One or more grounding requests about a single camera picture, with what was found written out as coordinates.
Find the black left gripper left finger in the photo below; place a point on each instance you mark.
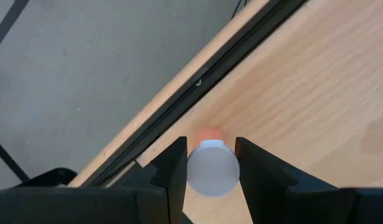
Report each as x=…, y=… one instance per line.
x=85, y=205

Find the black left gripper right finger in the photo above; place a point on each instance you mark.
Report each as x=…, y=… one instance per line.
x=303, y=205

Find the red medicine bottle white cap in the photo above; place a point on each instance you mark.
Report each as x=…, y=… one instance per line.
x=213, y=168

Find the black table edge rail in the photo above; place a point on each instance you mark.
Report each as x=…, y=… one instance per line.
x=195, y=93

